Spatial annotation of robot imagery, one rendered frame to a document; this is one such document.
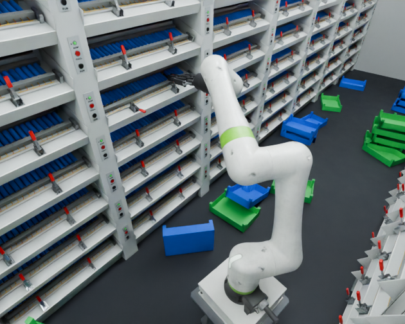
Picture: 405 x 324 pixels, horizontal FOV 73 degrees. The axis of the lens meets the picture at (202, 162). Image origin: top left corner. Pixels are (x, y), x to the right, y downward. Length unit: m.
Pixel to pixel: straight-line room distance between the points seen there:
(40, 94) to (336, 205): 1.97
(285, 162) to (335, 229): 1.28
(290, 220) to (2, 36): 1.06
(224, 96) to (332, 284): 1.29
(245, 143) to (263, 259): 0.45
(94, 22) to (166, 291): 1.34
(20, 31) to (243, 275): 1.07
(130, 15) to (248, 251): 0.99
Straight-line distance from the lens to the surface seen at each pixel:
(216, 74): 1.05
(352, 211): 2.29
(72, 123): 1.23
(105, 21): 1.15
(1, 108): 1.08
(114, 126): 1.27
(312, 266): 1.88
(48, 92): 1.12
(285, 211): 1.01
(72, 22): 1.09
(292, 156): 0.90
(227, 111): 0.95
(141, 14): 1.24
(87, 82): 1.14
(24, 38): 1.04
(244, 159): 0.84
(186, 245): 1.74
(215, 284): 1.29
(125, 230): 1.65
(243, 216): 2.00
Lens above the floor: 1.52
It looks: 39 degrees down
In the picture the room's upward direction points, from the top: straight up
